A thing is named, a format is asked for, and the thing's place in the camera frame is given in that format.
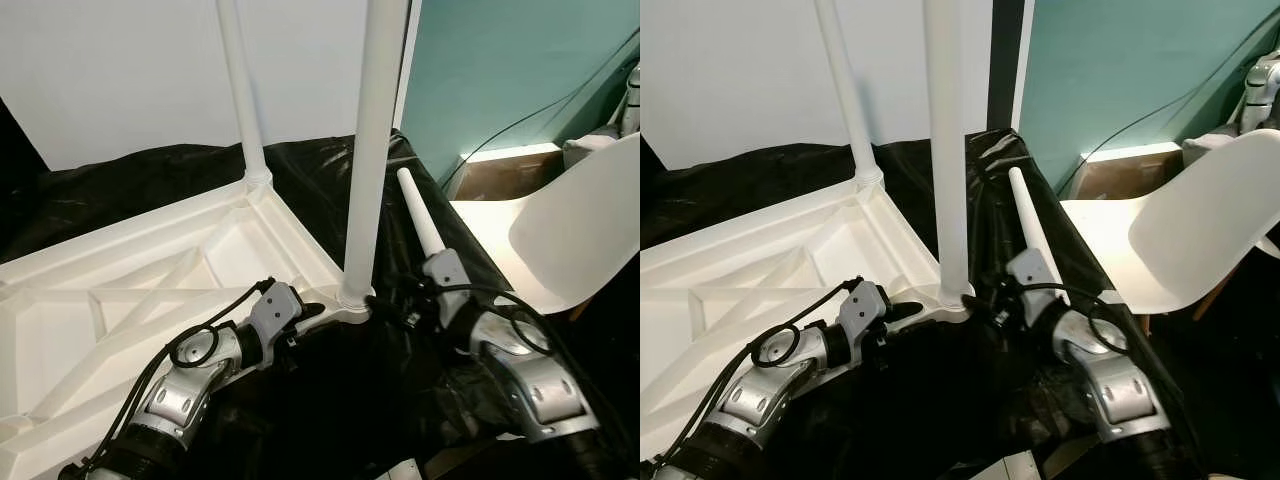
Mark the white robot body panel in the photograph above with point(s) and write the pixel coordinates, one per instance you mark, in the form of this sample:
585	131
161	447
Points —
1010	465
395	470

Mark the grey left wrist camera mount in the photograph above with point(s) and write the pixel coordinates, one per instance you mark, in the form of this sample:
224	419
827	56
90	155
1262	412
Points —
275	310
862	308

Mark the brown cardboard box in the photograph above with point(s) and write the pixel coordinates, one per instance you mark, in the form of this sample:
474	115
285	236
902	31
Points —
505	175

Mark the white plastic table leg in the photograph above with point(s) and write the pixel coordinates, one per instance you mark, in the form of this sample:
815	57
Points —
1030	215
945	150
240	100
845	100
375	150
425	215

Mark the grey cushion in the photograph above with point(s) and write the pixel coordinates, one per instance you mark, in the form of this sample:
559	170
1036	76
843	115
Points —
1210	150
590	150

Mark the white plastic table top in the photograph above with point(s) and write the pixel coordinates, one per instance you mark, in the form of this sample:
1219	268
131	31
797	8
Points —
740	290
100	290

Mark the black cloth cover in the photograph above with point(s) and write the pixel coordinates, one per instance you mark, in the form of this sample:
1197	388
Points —
940	400
340	400

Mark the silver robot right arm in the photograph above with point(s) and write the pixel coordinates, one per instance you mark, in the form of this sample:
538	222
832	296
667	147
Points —
530	380
1120	380

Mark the white plastic chair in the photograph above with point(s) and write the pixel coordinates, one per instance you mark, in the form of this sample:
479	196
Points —
1200	225
580	230

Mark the black vertical post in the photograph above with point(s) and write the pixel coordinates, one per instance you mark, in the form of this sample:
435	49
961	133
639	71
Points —
1005	60

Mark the white grey machine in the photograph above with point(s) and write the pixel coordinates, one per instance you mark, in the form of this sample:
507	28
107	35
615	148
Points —
1262	95
633	100

